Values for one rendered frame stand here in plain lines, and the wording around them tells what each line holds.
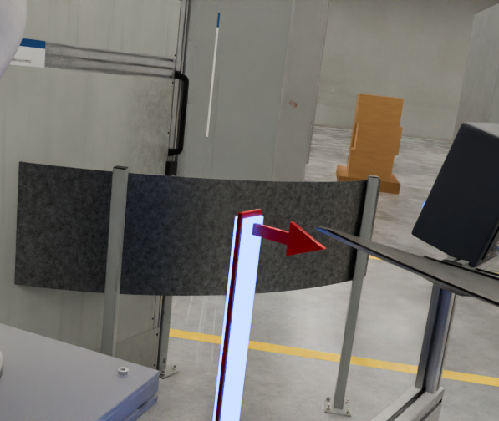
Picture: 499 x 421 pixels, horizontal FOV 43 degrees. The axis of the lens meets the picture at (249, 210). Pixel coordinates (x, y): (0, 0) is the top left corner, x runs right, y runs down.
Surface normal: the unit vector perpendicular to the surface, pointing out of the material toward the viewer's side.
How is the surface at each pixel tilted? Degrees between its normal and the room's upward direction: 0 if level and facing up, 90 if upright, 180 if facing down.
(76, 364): 1
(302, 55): 90
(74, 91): 90
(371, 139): 90
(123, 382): 1
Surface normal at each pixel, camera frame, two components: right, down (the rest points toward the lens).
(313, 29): -0.11, 0.19
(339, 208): 0.64, 0.23
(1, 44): 0.79, 0.18
